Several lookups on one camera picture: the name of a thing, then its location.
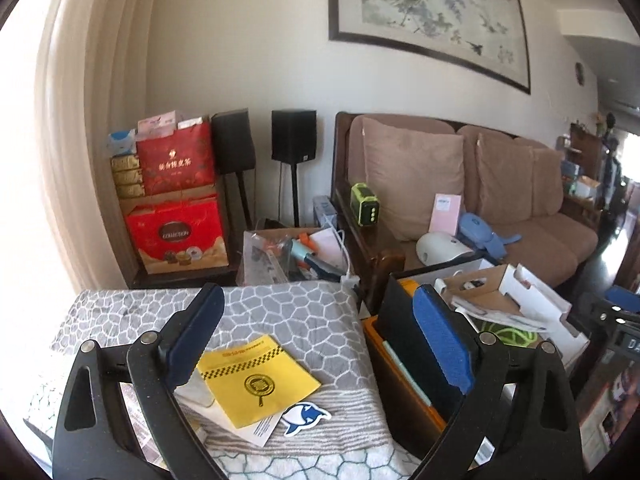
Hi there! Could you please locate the left black speaker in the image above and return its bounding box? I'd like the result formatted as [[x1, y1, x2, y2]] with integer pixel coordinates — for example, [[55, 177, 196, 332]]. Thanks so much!
[[210, 108, 256, 176]]

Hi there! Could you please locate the white paper card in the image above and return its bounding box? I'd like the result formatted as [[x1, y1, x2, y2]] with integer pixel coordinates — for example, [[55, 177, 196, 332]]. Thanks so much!
[[175, 387, 283, 448]]

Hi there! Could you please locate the sofa cushion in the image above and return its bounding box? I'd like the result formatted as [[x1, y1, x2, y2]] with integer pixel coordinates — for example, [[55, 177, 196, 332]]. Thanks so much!
[[362, 117, 464, 242], [476, 133, 534, 224], [533, 148, 564, 217]]

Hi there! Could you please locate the red chocolate gift box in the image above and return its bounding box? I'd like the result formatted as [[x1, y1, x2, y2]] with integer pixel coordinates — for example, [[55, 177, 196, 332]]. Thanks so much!
[[125, 194, 229, 274]]

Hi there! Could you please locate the round wall clock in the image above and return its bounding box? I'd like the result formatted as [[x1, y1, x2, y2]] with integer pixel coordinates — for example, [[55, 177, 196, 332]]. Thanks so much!
[[575, 62, 586, 87]]

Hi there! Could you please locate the framed bird painting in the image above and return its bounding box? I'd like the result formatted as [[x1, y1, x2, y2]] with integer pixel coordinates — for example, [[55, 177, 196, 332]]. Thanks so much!
[[329, 0, 530, 92]]

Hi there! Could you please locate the cream curtain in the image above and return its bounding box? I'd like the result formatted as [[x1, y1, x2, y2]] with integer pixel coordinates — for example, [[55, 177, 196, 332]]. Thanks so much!
[[35, 0, 154, 292]]

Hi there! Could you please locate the left sofa cushion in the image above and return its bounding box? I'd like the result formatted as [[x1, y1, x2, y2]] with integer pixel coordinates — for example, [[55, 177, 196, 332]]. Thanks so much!
[[362, 117, 464, 242]]

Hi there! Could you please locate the yellow paper envelope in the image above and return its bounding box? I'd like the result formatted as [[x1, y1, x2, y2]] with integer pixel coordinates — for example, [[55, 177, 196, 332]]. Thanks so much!
[[196, 335, 320, 422]]

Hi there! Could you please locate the brown fabric sofa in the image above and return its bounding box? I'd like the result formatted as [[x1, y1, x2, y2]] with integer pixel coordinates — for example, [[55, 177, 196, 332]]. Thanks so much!
[[331, 112, 598, 309]]

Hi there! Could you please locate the face mask plastic bag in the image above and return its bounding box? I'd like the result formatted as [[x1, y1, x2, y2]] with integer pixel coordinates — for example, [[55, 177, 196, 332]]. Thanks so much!
[[450, 296, 548, 333]]

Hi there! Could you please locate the grey patterned fleece blanket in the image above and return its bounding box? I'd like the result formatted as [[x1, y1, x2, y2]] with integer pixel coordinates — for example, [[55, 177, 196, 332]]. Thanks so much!
[[22, 278, 426, 480]]

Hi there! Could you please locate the orange book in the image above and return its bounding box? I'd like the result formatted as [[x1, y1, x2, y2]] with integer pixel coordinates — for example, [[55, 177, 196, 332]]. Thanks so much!
[[398, 278, 421, 298]]

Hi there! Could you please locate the pink booklet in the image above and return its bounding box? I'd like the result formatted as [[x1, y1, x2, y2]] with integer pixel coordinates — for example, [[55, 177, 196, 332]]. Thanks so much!
[[428, 193, 462, 236]]

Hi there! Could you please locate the green braided usb cable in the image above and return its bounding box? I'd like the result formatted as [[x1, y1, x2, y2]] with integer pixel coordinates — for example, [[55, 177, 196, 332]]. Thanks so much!
[[487, 320, 542, 350]]

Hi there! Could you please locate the white dome lamp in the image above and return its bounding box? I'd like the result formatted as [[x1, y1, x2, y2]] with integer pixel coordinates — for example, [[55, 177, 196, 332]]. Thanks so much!
[[416, 232, 474, 266]]

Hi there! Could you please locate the right black speaker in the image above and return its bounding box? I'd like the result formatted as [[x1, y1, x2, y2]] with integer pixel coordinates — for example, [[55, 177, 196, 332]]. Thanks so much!
[[271, 110, 317, 165]]

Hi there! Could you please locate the black speaker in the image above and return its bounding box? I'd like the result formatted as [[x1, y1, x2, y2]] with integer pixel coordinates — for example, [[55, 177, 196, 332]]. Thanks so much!
[[271, 110, 317, 165], [210, 108, 256, 176]]

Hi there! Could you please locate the green portable speaker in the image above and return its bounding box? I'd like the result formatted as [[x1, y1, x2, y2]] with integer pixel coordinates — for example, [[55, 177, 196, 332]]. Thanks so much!
[[350, 182, 380, 226]]

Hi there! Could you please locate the cardboard box tray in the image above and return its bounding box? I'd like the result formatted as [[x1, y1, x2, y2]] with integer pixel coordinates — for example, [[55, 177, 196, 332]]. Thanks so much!
[[434, 264, 588, 370]]

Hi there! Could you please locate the blue shark sticker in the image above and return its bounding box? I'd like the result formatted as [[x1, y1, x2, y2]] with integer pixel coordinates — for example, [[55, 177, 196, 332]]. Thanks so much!
[[281, 401, 332, 438]]

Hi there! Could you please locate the right sofa cushion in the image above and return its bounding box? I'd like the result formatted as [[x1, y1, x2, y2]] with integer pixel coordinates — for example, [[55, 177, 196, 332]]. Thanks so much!
[[533, 148, 564, 217]]

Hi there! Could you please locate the middle sofa cushion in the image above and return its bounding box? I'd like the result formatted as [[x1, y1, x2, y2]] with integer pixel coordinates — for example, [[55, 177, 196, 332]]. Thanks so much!
[[476, 133, 534, 224]]

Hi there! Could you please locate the red tea gift bag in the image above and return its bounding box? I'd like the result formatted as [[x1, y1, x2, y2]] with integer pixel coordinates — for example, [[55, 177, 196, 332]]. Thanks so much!
[[137, 122, 215, 195]]

